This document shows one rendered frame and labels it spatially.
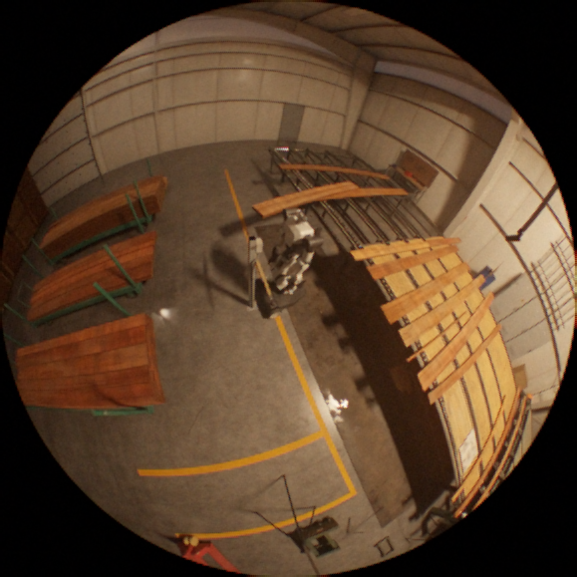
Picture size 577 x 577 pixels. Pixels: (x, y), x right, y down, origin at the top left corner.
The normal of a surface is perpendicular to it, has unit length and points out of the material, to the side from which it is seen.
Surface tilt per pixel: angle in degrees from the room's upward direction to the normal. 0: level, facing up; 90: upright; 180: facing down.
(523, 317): 90
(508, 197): 89
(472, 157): 90
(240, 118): 88
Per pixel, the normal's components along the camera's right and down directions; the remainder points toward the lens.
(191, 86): 0.36, 0.82
